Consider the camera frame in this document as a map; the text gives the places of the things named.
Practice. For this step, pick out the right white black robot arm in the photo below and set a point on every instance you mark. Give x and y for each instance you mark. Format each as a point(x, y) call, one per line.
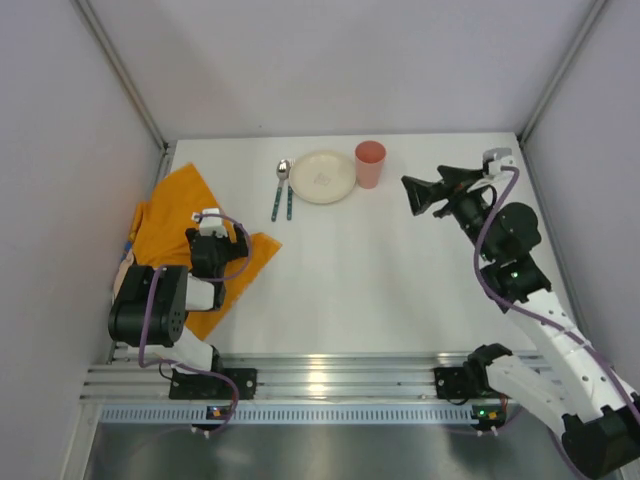
point(591, 411)

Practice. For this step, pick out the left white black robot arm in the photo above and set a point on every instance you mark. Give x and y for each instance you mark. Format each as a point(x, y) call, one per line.
point(151, 307)

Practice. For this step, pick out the orange cartoon mouse placemat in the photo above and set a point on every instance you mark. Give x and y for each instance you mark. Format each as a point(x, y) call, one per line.
point(157, 237)

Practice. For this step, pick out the cream round plate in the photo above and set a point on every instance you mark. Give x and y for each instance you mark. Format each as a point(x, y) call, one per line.
point(322, 177)

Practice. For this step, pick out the spoon with green handle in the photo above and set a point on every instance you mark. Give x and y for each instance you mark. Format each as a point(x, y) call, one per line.
point(282, 173)

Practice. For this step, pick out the fork with green handle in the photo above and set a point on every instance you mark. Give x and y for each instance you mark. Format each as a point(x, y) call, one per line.
point(290, 192)

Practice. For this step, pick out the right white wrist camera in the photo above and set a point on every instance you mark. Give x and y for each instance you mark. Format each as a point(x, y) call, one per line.
point(495, 160)

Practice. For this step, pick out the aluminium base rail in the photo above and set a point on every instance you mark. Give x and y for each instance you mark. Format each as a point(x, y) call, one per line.
point(288, 379)

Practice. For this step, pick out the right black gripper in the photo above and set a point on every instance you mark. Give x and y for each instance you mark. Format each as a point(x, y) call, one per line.
point(449, 190)

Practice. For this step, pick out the left aluminium frame post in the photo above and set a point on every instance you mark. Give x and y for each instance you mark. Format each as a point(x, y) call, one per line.
point(98, 33)

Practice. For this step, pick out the aluminium frame post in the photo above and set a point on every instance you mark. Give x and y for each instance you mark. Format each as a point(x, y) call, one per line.
point(98, 33)
point(587, 25)

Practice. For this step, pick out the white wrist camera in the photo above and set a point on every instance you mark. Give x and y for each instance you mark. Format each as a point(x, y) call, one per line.
point(210, 223)
point(495, 160)

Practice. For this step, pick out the right aluminium frame post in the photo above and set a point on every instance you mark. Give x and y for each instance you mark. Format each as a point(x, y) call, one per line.
point(587, 25)

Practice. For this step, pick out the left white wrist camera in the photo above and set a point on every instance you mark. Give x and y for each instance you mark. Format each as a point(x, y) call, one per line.
point(210, 223)

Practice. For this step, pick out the perforated cable duct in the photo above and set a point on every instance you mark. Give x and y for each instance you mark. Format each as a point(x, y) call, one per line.
point(304, 414)

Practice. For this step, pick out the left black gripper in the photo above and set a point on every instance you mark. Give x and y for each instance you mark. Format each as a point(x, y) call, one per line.
point(232, 245)

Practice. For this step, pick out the pink plastic cup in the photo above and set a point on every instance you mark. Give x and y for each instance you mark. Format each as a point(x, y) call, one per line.
point(369, 160)

